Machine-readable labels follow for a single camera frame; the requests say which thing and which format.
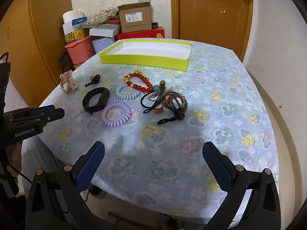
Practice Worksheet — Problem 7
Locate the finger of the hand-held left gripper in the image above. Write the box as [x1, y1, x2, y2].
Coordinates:
[10, 105, 55, 118]
[9, 108, 65, 127]

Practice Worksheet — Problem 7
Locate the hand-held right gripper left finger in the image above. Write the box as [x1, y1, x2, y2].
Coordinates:
[25, 141, 106, 230]

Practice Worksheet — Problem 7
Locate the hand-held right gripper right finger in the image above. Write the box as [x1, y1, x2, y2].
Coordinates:
[202, 141, 281, 230]

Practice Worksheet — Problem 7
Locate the beige hair claw clip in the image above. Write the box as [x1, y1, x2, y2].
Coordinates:
[59, 70, 79, 94]

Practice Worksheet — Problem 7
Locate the black smart band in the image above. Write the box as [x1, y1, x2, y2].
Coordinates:
[82, 87, 111, 115]

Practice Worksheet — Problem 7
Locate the purple spiral hair tie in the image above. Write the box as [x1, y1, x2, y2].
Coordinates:
[101, 102, 132, 127]

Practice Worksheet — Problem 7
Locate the small black hair clip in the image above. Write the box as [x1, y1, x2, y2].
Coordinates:
[85, 75, 101, 88]

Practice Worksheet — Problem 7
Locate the thin black hair tie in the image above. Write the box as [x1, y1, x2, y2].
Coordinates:
[157, 114, 179, 125]

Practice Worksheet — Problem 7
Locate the light blue spiral hair tie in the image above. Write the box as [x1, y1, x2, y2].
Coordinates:
[115, 83, 142, 100]

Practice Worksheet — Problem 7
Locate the dark purple bead bracelet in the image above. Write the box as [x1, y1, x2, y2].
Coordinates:
[161, 90, 189, 121]

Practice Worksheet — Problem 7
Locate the red bead bracelet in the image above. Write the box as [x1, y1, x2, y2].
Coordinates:
[122, 72, 154, 93]

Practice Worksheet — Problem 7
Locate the black hair tie teal bead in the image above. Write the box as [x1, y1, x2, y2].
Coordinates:
[140, 80, 169, 108]

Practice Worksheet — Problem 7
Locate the yellow-green shallow cardboard box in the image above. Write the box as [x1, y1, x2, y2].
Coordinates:
[99, 40, 193, 71]

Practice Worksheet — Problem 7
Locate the person's left hand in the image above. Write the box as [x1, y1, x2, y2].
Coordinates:
[7, 142, 23, 180]

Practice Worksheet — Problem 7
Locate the floral blue tablecloth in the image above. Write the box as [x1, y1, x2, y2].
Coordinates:
[21, 38, 280, 218]

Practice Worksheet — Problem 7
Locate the pink plastic bin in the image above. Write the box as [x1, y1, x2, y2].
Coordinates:
[64, 36, 97, 65]

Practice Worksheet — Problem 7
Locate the wooden wardrobe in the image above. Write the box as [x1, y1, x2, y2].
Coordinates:
[0, 0, 73, 96]

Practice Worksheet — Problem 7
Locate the yellow bucket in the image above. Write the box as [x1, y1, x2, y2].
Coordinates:
[64, 29, 86, 45]

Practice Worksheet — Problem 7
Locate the lavender plastic container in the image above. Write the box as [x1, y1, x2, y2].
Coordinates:
[92, 38, 118, 53]

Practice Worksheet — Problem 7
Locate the white and blue box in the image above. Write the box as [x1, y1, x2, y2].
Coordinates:
[63, 16, 88, 35]

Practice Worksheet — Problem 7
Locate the white flat box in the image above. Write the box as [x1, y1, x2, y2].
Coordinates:
[89, 27, 120, 38]

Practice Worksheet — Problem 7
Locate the white paper roll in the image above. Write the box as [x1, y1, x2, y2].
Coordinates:
[63, 10, 82, 26]

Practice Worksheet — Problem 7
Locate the green striped flat box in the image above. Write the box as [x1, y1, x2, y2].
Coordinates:
[80, 22, 120, 30]

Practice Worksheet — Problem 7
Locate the clear bag of nuts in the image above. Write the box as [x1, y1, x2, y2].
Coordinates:
[92, 7, 119, 25]

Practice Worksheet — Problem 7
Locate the red gift box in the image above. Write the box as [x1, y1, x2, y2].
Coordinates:
[115, 26, 166, 41]

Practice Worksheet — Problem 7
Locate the brown cardboard box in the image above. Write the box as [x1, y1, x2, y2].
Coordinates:
[117, 2, 152, 34]

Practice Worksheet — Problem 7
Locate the wooden door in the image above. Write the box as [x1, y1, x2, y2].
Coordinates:
[170, 0, 254, 61]

